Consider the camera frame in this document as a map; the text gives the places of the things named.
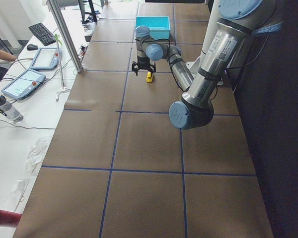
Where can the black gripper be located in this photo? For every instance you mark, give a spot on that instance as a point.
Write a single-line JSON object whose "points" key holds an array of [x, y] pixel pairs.
{"points": [[142, 61]]}

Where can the yellow beetle toy car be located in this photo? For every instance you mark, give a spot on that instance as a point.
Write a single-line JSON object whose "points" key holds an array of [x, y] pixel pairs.
{"points": [[149, 77]]}

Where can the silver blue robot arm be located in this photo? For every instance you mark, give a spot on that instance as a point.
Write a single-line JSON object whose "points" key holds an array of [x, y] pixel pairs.
{"points": [[231, 21]]}

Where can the person forearm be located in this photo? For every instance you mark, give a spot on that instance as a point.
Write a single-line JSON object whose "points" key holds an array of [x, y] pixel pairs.
{"points": [[6, 56]]}

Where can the turquoise plastic bin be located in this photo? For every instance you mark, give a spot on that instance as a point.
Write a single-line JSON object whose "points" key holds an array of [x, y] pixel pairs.
{"points": [[159, 25]]}

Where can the silver reacher grabber stick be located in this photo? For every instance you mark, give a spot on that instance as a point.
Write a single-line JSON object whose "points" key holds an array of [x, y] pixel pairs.
{"points": [[63, 88]]}

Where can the far teach pendant tablet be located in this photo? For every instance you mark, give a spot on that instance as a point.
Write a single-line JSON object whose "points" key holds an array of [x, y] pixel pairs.
{"points": [[46, 59]]}

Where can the teach pendant tablet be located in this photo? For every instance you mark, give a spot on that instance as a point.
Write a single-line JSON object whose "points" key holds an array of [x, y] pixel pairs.
{"points": [[24, 84], [46, 59]]}

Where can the black keyboard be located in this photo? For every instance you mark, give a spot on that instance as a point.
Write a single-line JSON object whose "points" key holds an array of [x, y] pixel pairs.
{"points": [[42, 34]]}

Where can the black computer mouse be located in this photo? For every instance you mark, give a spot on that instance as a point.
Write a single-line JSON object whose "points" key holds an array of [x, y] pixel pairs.
{"points": [[32, 47]]}

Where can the near teach pendant tablet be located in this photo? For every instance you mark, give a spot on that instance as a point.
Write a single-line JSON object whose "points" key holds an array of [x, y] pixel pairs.
{"points": [[24, 84]]}

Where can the crumpled white plastic bag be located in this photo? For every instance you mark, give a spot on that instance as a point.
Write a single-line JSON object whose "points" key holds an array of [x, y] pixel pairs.
{"points": [[37, 154]]}

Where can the clear water bottle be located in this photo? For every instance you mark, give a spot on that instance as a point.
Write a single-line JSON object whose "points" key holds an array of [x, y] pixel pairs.
{"points": [[8, 110]]}

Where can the white paper packet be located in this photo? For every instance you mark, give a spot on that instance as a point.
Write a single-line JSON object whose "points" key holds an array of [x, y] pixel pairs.
{"points": [[17, 194]]}

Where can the red cylinder tube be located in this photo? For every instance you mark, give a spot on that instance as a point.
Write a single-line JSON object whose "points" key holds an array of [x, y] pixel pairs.
{"points": [[9, 219]]}

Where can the aluminium frame post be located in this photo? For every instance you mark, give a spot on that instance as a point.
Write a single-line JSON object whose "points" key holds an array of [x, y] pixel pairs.
{"points": [[69, 28]]}

